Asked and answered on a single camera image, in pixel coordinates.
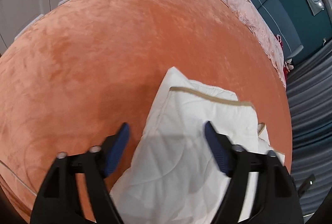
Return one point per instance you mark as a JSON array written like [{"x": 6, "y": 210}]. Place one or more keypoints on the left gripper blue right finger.
[{"x": 220, "y": 147}]

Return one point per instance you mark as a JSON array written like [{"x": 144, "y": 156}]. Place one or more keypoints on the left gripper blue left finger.
[{"x": 114, "y": 148}]

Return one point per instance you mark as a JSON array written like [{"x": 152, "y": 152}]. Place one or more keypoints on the white quilted comforter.
[{"x": 173, "y": 177}]

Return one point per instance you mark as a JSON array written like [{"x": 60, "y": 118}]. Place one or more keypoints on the orange plush bed blanket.
[{"x": 88, "y": 66}]

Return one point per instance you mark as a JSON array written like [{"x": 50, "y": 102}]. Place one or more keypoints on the grey pleated curtain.
[{"x": 309, "y": 98}]

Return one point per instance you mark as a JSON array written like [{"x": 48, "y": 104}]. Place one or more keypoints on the red plush toy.
[{"x": 288, "y": 63}]

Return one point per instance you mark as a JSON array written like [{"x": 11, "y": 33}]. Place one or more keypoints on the pink lace bedspread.
[{"x": 246, "y": 12}]

